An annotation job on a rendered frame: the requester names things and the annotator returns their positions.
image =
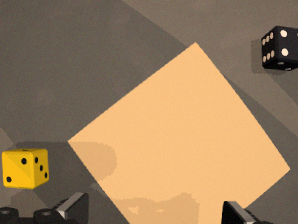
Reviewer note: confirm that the yellow die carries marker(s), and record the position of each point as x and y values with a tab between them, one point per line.
25	168

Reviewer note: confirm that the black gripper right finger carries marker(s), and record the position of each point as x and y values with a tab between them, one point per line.
233	213

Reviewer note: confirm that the black die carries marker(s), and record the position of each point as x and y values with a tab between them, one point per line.
280	49

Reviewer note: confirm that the tan square mat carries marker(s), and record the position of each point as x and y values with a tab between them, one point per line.
177	146

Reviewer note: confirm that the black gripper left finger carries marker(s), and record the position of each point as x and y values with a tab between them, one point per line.
74	209

